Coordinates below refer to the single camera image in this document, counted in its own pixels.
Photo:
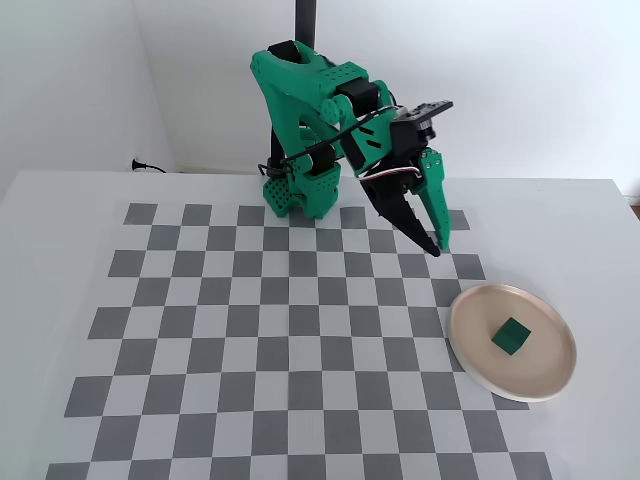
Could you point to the black vertical pole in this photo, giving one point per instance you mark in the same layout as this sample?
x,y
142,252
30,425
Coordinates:
x,y
306,25

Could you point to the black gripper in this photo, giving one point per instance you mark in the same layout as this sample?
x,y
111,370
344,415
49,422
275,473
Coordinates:
x,y
387,194

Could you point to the grey white checkerboard mat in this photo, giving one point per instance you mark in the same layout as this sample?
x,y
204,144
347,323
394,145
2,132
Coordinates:
x,y
225,325

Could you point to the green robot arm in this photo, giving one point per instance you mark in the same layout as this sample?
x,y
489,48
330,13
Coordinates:
x,y
290,100

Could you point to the beige round plate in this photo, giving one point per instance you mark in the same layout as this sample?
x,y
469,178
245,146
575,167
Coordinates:
x,y
540,360

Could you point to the black wrist camera board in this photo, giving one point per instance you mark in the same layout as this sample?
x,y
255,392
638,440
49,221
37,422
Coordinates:
x,y
430,111

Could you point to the green dice cube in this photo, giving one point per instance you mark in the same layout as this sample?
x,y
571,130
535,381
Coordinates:
x,y
510,337

